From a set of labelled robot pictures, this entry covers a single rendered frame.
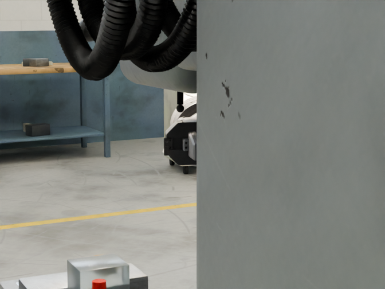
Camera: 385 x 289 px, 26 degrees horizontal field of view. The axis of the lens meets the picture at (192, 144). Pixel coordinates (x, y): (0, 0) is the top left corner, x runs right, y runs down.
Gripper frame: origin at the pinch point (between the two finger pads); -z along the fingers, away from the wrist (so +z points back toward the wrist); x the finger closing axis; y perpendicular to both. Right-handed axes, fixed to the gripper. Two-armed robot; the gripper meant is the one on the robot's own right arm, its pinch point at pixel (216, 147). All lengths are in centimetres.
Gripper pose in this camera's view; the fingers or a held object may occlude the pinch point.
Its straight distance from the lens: 103.0
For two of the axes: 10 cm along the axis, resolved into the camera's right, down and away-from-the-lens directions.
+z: -1.1, -1.7, 9.8
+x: 9.9, -0.2, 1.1
